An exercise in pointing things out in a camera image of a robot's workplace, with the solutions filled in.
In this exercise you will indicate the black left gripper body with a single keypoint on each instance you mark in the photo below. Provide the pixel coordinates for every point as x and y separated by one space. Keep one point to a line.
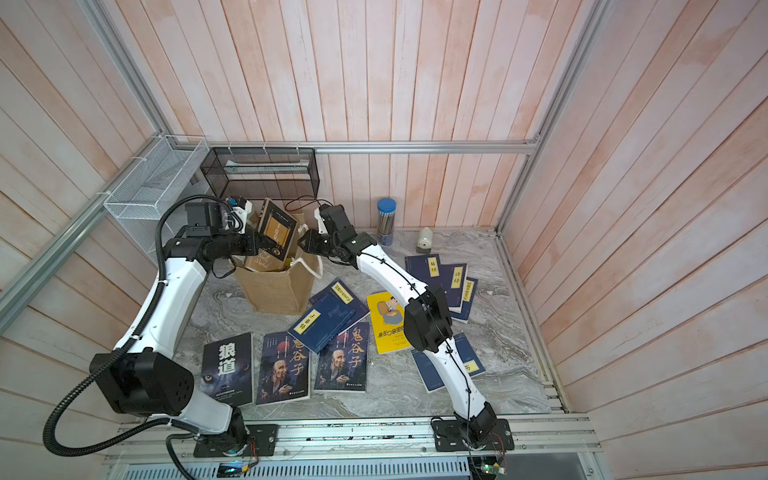
232 243

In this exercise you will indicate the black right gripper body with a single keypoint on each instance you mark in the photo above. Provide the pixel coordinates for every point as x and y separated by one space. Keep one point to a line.
323 246

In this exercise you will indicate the brown black cover book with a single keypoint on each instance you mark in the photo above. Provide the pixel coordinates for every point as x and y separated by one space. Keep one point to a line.
279 226

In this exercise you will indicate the tan canvas bag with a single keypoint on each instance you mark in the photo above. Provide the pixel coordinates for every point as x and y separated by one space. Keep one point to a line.
285 291

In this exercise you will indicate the yellow cartoon book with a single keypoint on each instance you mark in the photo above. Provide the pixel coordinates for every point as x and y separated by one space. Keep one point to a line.
387 318

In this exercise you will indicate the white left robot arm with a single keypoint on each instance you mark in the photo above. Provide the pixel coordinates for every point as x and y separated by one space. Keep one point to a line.
147 381

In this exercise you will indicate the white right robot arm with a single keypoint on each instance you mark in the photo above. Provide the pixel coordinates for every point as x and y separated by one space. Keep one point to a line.
427 320

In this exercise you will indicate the navy book pair upper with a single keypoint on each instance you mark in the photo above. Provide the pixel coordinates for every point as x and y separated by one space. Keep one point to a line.
343 293

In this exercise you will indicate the navy book pair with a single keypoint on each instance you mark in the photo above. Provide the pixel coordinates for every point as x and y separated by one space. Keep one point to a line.
321 322
343 293

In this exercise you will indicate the clear pencil tube blue lid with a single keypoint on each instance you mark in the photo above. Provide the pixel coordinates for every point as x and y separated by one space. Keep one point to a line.
386 216

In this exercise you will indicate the navy book pair lower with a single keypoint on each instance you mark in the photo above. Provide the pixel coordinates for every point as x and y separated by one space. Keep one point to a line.
321 322

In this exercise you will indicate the navy book yellow label back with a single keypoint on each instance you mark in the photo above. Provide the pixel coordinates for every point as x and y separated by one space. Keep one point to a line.
426 268

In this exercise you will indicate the navy book yellow label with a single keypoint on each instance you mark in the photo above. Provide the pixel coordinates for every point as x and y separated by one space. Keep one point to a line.
468 297
426 268
452 278

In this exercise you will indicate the navy book yellow label middle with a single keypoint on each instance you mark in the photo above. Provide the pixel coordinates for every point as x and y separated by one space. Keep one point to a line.
452 278

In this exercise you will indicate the black wolf book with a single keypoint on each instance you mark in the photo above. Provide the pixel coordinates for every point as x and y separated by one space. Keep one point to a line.
226 371

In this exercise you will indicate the old man book right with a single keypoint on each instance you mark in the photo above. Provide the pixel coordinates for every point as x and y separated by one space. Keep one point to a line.
343 362

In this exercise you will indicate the old man book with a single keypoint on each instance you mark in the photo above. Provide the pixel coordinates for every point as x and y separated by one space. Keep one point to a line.
343 362
284 369

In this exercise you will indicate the navy book yellow label right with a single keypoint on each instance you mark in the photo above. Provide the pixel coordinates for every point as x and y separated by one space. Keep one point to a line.
468 297

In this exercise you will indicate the old man book left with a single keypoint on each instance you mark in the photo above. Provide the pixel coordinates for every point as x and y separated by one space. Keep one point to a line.
284 369

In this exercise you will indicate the navy book front right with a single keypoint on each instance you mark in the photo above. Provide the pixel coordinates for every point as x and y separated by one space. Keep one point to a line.
429 374

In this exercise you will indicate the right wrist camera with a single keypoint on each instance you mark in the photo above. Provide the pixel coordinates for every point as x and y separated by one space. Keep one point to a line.
320 219

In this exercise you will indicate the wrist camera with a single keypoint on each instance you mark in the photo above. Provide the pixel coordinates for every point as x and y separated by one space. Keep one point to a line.
320 219
240 210

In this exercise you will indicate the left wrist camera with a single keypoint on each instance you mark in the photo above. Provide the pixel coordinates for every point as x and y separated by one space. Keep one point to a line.
240 210

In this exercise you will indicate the white wire mesh shelf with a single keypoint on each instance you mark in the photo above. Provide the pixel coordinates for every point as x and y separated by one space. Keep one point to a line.
153 182

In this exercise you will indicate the black mesh wall basket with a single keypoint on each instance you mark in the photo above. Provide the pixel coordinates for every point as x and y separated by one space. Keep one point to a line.
257 173

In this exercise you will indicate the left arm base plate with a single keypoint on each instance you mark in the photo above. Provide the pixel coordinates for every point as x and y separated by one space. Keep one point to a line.
249 440

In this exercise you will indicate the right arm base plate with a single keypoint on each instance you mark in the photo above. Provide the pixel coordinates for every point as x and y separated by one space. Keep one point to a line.
453 435

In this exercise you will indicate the aluminium front rail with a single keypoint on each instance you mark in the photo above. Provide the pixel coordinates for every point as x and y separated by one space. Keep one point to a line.
407 437

